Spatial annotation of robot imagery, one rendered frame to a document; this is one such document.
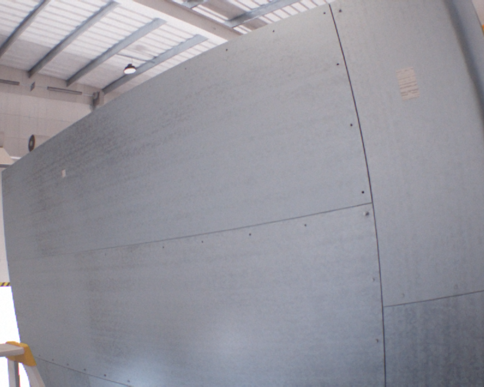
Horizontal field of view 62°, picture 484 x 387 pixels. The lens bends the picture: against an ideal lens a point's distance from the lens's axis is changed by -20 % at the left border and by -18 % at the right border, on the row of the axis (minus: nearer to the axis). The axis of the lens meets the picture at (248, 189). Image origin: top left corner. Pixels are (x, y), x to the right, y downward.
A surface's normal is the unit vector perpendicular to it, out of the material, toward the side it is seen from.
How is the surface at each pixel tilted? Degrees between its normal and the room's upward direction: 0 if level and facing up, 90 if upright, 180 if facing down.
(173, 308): 90
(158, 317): 90
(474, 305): 90
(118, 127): 90
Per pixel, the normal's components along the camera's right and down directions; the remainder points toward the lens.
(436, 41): -0.60, -0.04
